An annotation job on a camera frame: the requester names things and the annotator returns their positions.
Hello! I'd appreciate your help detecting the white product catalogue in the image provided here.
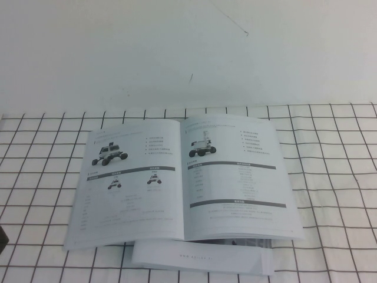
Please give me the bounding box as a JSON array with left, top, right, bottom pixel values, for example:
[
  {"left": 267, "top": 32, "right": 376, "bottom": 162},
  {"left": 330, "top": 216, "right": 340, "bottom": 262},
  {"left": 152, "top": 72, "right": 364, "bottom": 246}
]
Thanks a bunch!
[{"left": 61, "top": 116, "right": 306, "bottom": 252}]

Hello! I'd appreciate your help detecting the closed white booklet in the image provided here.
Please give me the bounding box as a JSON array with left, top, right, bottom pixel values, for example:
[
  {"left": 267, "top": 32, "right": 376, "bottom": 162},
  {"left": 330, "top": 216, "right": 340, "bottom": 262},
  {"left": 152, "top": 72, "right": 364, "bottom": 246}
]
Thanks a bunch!
[{"left": 131, "top": 238, "right": 276, "bottom": 277}]

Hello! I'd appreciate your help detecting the white black-grid tablecloth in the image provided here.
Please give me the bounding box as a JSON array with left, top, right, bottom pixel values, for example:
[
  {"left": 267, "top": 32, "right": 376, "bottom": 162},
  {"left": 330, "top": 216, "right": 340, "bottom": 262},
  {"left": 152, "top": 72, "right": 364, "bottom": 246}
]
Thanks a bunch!
[{"left": 0, "top": 103, "right": 377, "bottom": 283}]

